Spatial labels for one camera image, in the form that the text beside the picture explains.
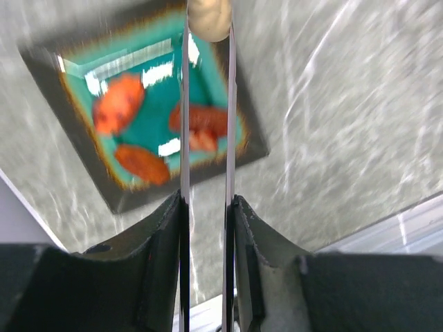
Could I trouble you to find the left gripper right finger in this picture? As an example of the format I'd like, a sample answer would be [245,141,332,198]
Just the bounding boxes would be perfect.
[232,194,443,332]

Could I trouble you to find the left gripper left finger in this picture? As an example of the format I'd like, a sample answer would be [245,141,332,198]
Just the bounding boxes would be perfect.
[1,192,180,331]

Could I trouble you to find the metal tongs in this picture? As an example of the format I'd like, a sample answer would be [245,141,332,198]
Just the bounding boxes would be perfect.
[179,1,237,331]

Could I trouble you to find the brown sausage piece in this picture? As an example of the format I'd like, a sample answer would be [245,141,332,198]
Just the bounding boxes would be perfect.
[114,144,170,186]

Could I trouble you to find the red shrimp piece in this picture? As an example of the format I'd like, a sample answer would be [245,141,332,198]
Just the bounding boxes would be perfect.
[92,73,145,136]

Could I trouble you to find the beige round bun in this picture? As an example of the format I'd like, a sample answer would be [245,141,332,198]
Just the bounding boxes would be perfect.
[188,0,232,43]

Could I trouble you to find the brown red meat piece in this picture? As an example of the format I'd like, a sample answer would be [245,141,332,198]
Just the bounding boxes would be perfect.
[189,104,228,152]

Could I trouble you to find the black teal square plate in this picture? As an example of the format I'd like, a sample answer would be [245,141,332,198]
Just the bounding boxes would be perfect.
[19,1,269,214]

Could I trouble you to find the aluminium mounting rail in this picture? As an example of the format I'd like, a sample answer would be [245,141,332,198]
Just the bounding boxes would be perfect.
[186,196,443,332]

